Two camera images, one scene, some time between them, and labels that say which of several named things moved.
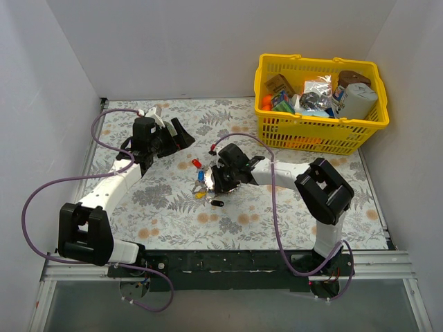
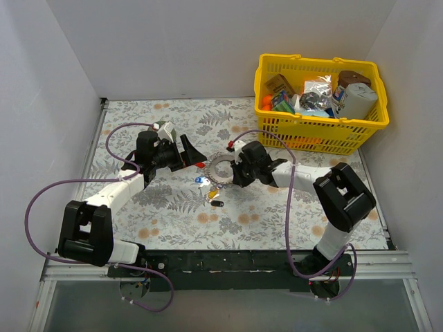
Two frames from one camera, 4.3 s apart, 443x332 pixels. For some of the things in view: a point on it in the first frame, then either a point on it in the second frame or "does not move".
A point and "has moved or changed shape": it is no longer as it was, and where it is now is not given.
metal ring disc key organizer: (210, 184) has moved or changed shape
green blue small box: (284, 104) does not move
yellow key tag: (200, 195) to (212, 193)
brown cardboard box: (278, 84) does not move
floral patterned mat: (171, 203) does not move
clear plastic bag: (317, 93) does not move
